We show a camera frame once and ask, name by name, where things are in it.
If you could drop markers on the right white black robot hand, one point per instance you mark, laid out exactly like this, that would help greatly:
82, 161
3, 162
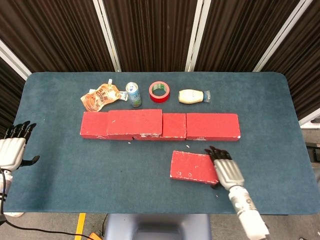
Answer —
228, 172

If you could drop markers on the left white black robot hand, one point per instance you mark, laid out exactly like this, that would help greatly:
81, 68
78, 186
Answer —
11, 152

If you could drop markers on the red brick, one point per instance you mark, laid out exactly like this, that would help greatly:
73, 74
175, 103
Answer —
175, 125
192, 166
93, 125
212, 126
135, 122

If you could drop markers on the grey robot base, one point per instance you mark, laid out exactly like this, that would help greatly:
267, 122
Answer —
160, 225

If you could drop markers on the blue felt table cover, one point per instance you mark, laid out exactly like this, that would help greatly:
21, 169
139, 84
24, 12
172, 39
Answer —
62, 162

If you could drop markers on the brown ribbed partition panel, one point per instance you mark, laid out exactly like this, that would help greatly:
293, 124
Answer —
305, 62
10, 100
240, 32
152, 32
55, 32

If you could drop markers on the white bottle with blue cap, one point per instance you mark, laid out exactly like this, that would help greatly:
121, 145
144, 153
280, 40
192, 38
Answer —
190, 96

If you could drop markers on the red tape roll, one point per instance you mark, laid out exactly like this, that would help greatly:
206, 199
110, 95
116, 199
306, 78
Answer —
160, 99

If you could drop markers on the orange spout pouch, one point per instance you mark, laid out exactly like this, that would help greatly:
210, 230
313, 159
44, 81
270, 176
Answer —
100, 96

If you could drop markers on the orange floor device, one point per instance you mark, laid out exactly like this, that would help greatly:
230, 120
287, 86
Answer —
96, 236

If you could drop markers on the light blue drink can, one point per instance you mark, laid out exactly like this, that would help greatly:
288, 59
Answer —
133, 96

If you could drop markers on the small white blue packet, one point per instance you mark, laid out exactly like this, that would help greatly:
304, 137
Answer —
123, 95

